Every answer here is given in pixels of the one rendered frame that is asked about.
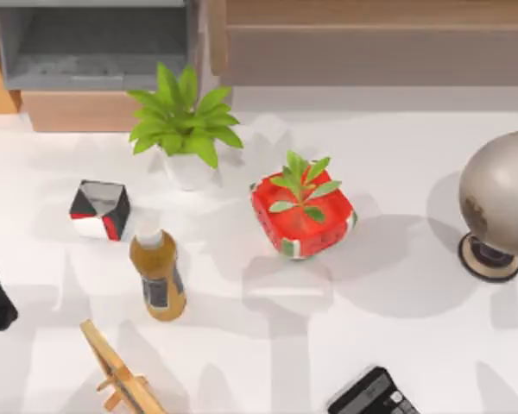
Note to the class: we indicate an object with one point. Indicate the black calculator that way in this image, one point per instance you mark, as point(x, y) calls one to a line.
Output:
point(371, 394)

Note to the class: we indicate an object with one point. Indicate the green plant in white pot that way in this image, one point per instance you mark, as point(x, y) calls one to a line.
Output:
point(183, 125)

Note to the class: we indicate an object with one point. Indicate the wooden framed stand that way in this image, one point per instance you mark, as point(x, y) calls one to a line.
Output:
point(121, 375)

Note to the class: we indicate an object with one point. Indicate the wooden cupboard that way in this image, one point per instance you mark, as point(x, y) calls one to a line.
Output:
point(371, 47)

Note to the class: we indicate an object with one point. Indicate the amber bottle with white cap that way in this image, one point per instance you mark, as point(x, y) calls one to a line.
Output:
point(159, 276)

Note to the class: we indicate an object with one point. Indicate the grey globe on stand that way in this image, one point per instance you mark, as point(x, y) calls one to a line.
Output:
point(496, 202)

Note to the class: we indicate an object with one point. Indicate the pale wooden drawer front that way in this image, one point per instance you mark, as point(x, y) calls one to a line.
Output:
point(77, 110)

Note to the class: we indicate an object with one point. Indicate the black red white cup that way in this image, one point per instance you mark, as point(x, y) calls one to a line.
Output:
point(101, 211)

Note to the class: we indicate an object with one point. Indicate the red plant pot with plant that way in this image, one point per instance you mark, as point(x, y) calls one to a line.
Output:
point(302, 224)

